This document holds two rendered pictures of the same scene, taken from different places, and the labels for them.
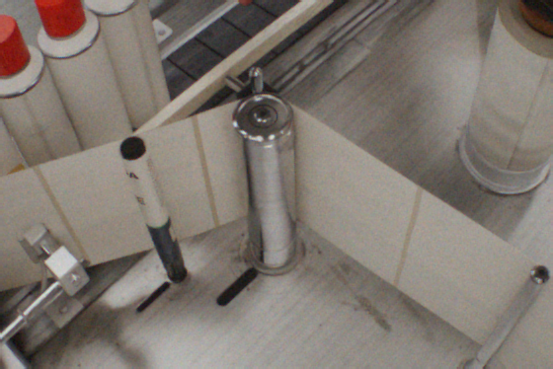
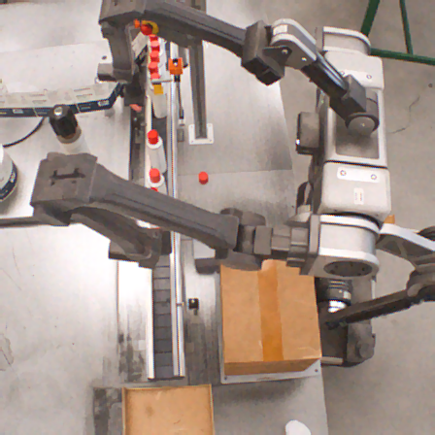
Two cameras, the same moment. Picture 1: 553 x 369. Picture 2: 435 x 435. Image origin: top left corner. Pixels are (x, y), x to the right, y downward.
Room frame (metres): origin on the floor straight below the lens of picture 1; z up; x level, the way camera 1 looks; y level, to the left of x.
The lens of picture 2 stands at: (1.29, -0.59, 2.31)
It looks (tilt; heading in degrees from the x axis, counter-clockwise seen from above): 65 degrees down; 131
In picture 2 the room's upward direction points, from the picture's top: 1 degrees counter-clockwise
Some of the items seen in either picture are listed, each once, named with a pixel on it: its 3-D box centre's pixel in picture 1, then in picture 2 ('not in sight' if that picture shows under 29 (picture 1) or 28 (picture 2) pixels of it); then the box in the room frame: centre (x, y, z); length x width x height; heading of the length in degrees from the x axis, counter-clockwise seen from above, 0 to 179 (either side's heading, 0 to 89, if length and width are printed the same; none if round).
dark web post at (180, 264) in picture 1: (157, 219); not in sight; (0.26, 0.09, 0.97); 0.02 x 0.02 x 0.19
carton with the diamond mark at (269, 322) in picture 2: not in sight; (264, 314); (1.19, -0.26, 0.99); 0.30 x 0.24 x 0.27; 132
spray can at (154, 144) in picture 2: not in sight; (155, 151); (0.59, -0.06, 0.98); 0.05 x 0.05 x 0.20
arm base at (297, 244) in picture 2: not in sight; (291, 244); (1.18, -0.23, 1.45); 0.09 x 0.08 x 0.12; 122
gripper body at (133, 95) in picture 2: not in sight; (133, 86); (0.44, 0.02, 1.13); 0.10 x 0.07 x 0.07; 133
